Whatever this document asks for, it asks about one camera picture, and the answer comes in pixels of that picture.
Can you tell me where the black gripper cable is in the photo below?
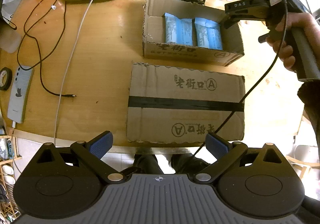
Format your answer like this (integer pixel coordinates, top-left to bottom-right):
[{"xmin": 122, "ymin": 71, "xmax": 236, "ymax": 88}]
[{"xmin": 191, "ymin": 0, "xmax": 288, "ymax": 158}]

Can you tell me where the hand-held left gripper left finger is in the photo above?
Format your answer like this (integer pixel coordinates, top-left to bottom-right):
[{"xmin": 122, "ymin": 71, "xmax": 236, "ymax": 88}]
[{"xmin": 35, "ymin": 131, "xmax": 127, "ymax": 186}]

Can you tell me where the wooden desktop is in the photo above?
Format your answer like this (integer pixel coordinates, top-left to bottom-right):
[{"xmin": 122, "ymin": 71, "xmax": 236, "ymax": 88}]
[{"xmin": 0, "ymin": 0, "xmax": 304, "ymax": 148}]

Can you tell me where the thin black cable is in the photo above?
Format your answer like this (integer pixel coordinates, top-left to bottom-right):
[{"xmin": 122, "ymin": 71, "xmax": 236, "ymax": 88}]
[{"xmin": 17, "ymin": 0, "xmax": 77, "ymax": 98}]

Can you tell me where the frosted bottle black lid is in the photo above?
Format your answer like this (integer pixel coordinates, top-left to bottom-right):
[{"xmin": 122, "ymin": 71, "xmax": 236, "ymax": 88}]
[{"xmin": 0, "ymin": 22, "xmax": 22, "ymax": 53}]

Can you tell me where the blue packet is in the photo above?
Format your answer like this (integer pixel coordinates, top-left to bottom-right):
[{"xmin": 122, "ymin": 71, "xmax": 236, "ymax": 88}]
[
  {"xmin": 164, "ymin": 12, "xmax": 194, "ymax": 46},
  {"xmin": 194, "ymin": 17, "xmax": 223, "ymax": 50}
]

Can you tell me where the taped flat cardboard box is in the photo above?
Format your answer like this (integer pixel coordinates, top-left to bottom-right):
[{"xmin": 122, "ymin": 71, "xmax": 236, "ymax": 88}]
[{"xmin": 126, "ymin": 62, "xmax": 246, "ymax": 144}]

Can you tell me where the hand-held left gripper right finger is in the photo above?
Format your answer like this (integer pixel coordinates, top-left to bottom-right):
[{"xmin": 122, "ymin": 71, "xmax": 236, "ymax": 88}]
[{"xmin": 189, "ymin": 132, "xmax": 284, "ymax": 186}]

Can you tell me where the person's left leg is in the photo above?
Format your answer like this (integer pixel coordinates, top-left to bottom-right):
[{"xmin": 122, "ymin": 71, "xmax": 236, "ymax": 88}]
[{"xmin": 132, "ymin": 154, "xmax": 163, "ymax": 175}]

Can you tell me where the person's right hand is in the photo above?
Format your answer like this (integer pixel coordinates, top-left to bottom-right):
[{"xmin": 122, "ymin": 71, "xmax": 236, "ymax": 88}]
[{"xmin": 265, "ymin": 12, "xmax": 320, "ymax": 72}]

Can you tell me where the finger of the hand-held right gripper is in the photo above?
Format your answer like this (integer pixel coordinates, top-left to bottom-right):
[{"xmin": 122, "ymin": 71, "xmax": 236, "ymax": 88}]
[{"xmin": 219, "ymin": 12, "xmax": 241, "ymax": 30}]

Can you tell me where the black tape roll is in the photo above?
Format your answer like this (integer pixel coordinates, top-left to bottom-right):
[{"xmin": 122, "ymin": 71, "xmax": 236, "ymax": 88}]
[{"xmin": 0, "ymin": 67, "xmax": 12, "ymax": 92}]

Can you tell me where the person's right leg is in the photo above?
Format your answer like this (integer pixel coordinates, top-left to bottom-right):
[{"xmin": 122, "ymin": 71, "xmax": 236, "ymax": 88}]
[{"xmin": 171, "ymin": 154, "xmax": 210, "ymax": 175}]

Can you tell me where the person's right forearm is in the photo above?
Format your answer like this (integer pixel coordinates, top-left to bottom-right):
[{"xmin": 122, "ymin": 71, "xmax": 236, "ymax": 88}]
[{"xmin": 297, "ymin": 81, "xmax": 320, "ymax": 144}]

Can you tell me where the light blue smartphone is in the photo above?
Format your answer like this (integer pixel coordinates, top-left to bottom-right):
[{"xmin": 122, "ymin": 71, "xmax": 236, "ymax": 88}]
[{"xmin": 7, "ymin": 65, "xmax": 34, "ymax": 124}]

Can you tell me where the person's leg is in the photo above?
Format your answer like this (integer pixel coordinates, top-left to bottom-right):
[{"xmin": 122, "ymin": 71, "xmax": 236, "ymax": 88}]
[
  {"xmin": 132, "ymin": 154, "xmax": 163, "ymax": 175},
  {"xmin": 171, "ymin": 154, "xmax": 210, "ymax": 175}
]

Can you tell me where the white cable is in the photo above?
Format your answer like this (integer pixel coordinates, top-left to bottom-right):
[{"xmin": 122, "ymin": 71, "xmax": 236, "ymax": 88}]
[{"xmin": 54, "ymin": 0, "xmax": 120, "ymax": 139}]

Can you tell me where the wooden shoe rack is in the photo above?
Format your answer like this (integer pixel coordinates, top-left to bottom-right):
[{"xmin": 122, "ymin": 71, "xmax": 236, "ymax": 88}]
[{"xmin": 0, "ymin": 126, "xmax": 23, "ymax": 222}]

